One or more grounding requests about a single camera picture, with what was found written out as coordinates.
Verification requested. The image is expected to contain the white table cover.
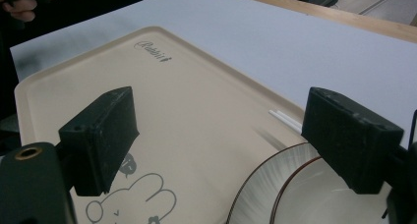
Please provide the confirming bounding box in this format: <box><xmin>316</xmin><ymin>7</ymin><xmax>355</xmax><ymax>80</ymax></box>
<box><xmin>9</xmin><ymin>0</ymin><xmax>417</xmax><ymax>149</ymax></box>

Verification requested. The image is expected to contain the beige tray with rabbit print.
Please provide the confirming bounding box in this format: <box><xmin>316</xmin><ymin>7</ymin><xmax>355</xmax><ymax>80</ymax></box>
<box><xmin>13</xmin><ymin>26</ymin><xmax>310</xmax><ymax>224</ymax></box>

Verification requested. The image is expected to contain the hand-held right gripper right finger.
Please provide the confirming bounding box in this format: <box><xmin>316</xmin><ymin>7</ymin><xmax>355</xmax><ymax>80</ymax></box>
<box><xmin>300</xmin><ymin>86</ymin><xmax>405</xmax><ymax>196</ymax></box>

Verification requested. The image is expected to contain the white ribbed plate brown rim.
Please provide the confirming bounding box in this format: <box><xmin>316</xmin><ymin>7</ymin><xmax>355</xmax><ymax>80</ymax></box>
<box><xmin>225</xmin><ymin>141</ymin><xmax>392</xmax><ymax>224</ymax></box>

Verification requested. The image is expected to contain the white chopstick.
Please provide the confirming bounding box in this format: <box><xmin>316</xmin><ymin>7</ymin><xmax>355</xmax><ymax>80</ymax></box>
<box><xmin>275</xmin><ymin>109</ymin><xmax>303</xmax><ymax>130</ymax></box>
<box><xmin>268</xmin><ymin>110</ymin><xmax>302</xmax><ymax>134</ymax></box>

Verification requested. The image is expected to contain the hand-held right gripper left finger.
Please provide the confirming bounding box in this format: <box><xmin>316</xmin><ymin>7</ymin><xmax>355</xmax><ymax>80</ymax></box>
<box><xmin>58</xmin><ymin>85</ymin><xmax>141</xmax><ymax>197</ymax></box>

